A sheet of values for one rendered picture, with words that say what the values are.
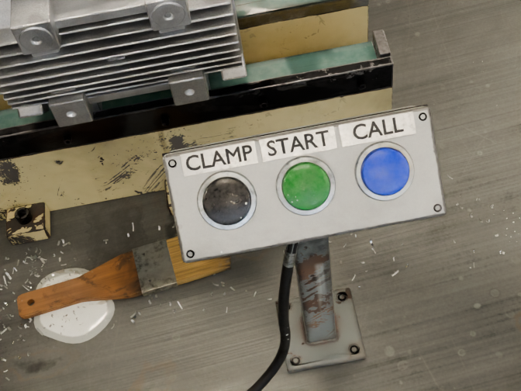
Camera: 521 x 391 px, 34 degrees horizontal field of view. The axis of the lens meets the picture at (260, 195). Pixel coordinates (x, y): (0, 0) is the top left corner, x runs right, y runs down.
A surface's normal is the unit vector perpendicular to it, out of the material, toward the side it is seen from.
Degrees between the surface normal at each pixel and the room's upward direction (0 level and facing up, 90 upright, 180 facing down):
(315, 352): 0
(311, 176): 38
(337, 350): 0
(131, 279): 0
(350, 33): 90
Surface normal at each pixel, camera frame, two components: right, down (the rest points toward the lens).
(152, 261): -0.11, -0.54
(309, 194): 0.03, 0.14
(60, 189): 0.15, 0.82
